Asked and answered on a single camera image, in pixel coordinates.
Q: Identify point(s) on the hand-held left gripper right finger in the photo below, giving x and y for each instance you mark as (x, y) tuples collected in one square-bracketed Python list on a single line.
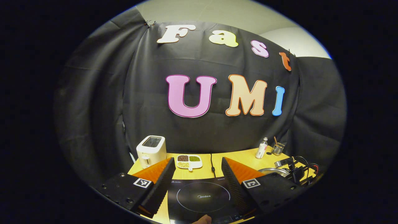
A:
[(236, 193)]

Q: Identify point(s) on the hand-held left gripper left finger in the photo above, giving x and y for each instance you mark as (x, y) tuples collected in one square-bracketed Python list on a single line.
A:
[(161, 186)]

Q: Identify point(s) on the stainless steel pot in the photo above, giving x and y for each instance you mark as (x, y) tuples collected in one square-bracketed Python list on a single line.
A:
[(273, 170)]

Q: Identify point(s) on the black induction cooktop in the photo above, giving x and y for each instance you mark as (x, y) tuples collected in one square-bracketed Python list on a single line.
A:
[(192, 205)]

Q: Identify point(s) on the glass stick holder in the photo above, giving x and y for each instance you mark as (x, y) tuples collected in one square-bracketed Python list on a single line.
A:
[(277, 150)]

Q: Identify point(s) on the white toaster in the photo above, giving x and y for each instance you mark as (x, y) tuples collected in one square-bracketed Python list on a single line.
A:
[(151, 152)]

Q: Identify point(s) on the white divided bean dish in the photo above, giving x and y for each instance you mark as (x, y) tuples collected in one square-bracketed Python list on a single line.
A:
[(189, 162)]

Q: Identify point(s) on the wooden stick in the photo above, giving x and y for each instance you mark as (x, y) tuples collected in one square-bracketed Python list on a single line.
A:
[(275, 141)]

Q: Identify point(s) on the clear plastic bottle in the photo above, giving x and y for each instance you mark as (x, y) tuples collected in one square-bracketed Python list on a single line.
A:
[(261, 149)]

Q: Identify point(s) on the black backdrop cloth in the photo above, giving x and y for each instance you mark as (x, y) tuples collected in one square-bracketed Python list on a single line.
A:
[(149, 93)]

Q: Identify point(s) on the black cloth clip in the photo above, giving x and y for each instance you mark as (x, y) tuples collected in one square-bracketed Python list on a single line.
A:
[(150, 23), (290, 52)]

